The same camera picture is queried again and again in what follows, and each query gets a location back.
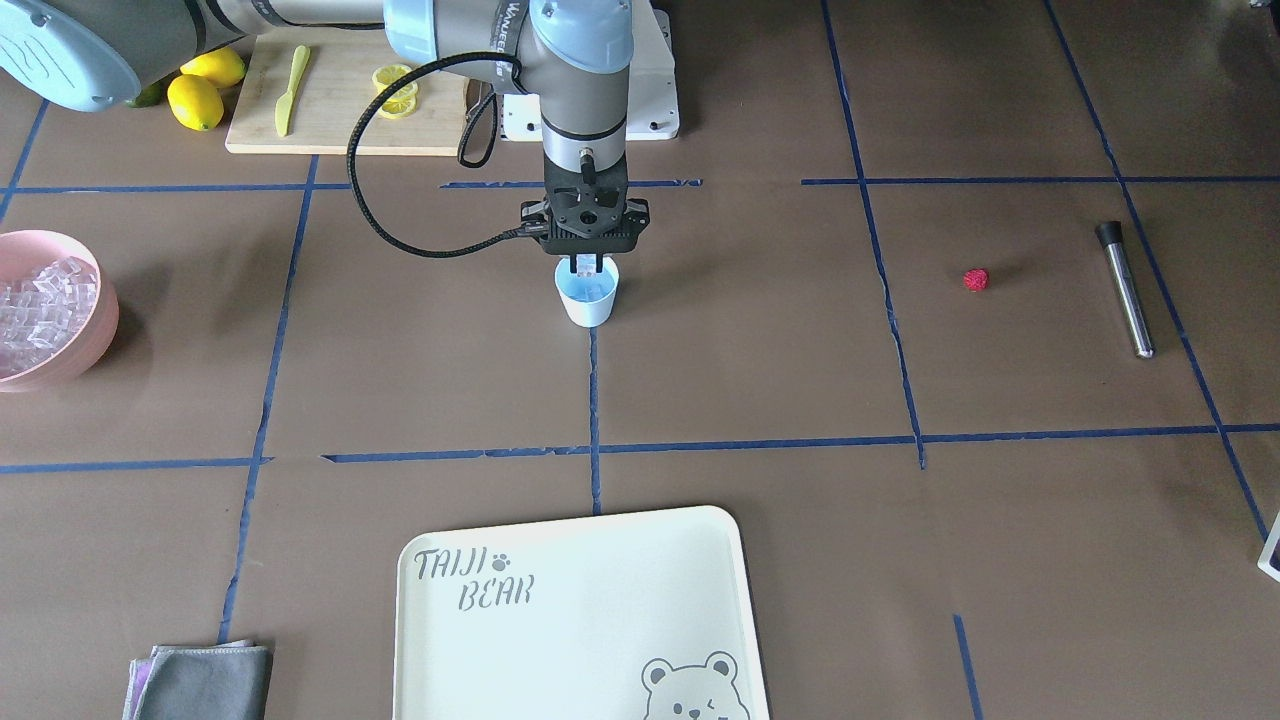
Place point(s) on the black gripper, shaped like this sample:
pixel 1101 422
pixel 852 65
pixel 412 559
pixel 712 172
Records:
pixel 532 212

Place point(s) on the light blue cup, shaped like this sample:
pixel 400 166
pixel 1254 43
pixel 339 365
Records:
pixel 587 315

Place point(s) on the red strawberry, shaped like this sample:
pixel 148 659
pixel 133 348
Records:
pixel 976 279

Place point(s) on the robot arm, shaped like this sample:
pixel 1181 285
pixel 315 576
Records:
pixel 574 56

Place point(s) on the pile of clear ice cubes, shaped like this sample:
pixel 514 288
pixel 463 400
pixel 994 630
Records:
pixel 44 310

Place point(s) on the lemon slices stack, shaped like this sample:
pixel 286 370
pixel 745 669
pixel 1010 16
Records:
pixel 404 102

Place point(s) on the wooden cutting board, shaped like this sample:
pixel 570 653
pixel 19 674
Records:
pixel 334 92

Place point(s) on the yellow plastic knife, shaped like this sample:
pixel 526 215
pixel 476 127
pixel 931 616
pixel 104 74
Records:
pixel 284 105

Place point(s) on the yellow lemon upper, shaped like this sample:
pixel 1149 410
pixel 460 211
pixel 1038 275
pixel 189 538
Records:
pixel 223 67

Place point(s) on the yellow lemon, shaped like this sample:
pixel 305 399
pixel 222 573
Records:
pixel 223 67
pixel 195 102

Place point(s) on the cream bear tray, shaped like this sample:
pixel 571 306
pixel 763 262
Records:
pixel 639 615

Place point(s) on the yellow lemon lower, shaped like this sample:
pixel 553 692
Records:
pixel 195 102

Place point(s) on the green avocado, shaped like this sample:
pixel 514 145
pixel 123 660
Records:
pixel 150 96

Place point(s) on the pink bowl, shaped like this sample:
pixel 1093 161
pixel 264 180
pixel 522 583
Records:
pixel 23 251

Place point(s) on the grey folded cloth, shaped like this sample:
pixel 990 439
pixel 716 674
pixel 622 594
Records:
pixel 224 681

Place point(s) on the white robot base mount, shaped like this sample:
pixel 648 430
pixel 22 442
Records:
pixel 653 113

